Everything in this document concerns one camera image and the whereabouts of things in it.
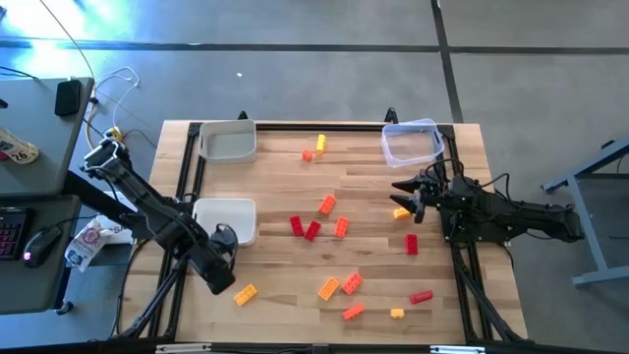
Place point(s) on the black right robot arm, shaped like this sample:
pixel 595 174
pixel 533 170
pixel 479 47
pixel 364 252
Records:
pixel 531 216

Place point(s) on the small orange block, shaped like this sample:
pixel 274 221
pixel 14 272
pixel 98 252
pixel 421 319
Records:
pixel 307 156

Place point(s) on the black table clamp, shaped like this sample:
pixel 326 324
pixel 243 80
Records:
pixel 391 116
pixel 243 116

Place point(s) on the yellow plug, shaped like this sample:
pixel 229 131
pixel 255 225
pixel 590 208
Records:
pixel 114 134

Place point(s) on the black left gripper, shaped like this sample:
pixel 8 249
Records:
pixel 218 280

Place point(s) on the long yellow-orange block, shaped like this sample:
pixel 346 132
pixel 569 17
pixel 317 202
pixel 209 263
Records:
pixel 328 288
pixel 245 294

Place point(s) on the silver bracket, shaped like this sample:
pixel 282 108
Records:
pixel 182 349
pixel 457 349

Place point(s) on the clear plastic bin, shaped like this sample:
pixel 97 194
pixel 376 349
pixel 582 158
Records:
pixel 413 147

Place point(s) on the black aluminium rig frame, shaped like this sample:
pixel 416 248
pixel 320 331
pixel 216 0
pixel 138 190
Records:
pixel 344 127

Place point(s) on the long red block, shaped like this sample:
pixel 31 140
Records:
pixel 421 297
pixel 312 230
pixel 296 225
pixel 412 244

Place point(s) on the small yellow block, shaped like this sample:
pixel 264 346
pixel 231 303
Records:
pixel 397 313
pixel 401 213

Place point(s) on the black computer mouse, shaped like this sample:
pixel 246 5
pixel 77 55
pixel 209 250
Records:
pixel 41 243

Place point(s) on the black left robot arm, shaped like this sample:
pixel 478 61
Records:
pixel 147 201

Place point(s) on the narrow yellow block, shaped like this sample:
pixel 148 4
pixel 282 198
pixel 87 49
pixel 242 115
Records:
pixel 321 143

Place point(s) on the cream numbered tag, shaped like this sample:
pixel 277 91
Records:
pixel 19 150

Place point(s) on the black backlit keyboard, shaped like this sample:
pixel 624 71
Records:
pixel 12 233

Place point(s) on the white printed snack bag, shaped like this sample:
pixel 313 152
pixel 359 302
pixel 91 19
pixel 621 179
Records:
pixel 88 241

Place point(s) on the white storage bin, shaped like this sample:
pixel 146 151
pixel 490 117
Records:
pixel 226 211

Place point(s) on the black phone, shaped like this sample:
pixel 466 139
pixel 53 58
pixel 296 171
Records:
pixel 68 97

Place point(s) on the grey storage bin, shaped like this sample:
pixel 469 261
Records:
pixel 228 145

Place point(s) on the white plastic bag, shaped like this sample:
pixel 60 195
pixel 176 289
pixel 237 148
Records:
pixel 120 233

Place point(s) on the grey desk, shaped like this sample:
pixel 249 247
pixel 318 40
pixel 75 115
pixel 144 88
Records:
pixel 29 285
pixel 39 128

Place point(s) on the grey-blue table frame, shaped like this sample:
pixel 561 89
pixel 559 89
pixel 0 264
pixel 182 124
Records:
pixel 585 216

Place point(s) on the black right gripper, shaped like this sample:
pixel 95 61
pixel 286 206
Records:
pixel 427 196

